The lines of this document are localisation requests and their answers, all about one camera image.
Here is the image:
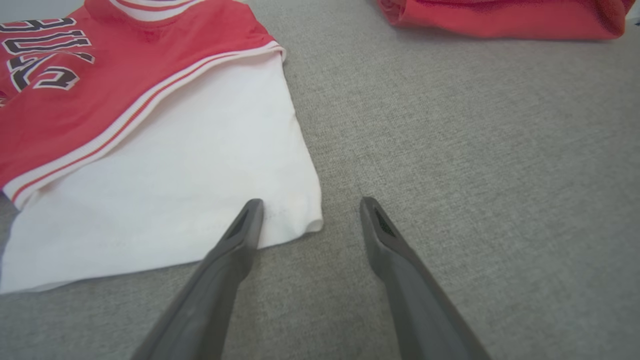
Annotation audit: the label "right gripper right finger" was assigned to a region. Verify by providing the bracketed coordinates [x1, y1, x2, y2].
[360, 196, 493, 360]

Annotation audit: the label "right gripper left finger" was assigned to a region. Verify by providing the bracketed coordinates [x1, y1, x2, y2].
[131, 198, 265, 360]

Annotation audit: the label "red jersey with white shirt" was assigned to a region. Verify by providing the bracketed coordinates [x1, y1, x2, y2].
[0, 0, 324, 295]

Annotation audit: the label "red shorts with Bulls print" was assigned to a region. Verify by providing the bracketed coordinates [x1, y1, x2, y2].
[377, 0, 636, 41]

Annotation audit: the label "grey fabric sofa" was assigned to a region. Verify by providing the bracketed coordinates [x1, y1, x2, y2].
[0, 0, 640, 360]

